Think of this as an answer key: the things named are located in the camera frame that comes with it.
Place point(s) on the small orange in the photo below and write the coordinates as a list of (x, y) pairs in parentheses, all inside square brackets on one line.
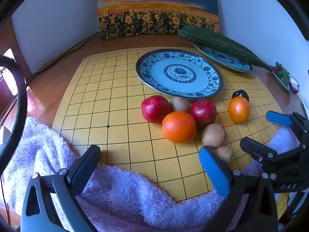
[(239, 110)]

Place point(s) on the green bumpy cucumber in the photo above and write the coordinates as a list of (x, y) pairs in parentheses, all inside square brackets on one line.
[(217, 42)]

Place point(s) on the yellow grid board mat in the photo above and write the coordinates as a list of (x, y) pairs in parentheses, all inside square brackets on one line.
[(96, 89)]

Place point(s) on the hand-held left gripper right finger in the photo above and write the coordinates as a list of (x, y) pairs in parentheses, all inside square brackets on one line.
[(213, 171)]

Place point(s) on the brown kiwi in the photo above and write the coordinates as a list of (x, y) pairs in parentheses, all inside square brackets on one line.
[(225, 154), (179, 104), (213, 135)]

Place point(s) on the green leafy vegetable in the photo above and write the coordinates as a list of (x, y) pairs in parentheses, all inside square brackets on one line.
[(282, 72)]

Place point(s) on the large orange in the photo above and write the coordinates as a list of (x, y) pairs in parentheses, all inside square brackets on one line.
[(179, 127)]

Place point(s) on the small plate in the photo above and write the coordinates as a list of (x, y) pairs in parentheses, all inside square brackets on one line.
[(282, 83)]

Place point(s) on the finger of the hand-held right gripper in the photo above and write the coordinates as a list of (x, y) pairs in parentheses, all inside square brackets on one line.
[(278, 118), (256, 147)]

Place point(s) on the purple white vegetable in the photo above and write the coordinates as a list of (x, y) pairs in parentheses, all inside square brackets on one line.
[(294, 84)]

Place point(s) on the dark purple plum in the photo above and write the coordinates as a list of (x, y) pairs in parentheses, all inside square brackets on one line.
[(242, 93)]

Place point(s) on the purple fluffy towel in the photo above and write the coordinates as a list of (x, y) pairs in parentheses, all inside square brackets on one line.
[(120, 193)]

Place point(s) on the large blue white patterned plate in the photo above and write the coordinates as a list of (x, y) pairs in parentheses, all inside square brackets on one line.
[(178, 72)]

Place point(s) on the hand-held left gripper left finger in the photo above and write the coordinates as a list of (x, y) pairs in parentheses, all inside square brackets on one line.
[(83, 165)]

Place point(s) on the large red apple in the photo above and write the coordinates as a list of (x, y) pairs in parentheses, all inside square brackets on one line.
[(155, 108)]

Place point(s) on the sunflower field painting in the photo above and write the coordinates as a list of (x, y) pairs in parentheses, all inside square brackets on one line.
[(157, 7)]

